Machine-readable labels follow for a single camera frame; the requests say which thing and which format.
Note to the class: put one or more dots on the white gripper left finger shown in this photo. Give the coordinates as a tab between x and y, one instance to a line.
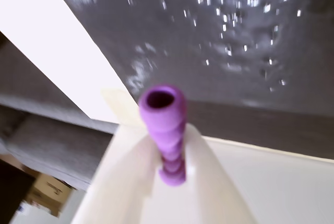
117	177

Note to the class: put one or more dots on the grey fabric sofa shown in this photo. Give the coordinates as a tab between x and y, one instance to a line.
52	140

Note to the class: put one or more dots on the black flat panel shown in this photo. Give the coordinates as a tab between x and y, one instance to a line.
13	182

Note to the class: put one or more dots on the dark grey table mat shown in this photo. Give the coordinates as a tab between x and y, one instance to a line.
208	51

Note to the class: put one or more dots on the purple ribbed pen grip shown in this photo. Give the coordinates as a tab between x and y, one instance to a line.
164	122

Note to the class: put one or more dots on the brown cardboard box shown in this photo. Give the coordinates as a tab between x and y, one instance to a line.
49	190

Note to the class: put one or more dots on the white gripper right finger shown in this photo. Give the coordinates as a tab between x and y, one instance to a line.
206	182

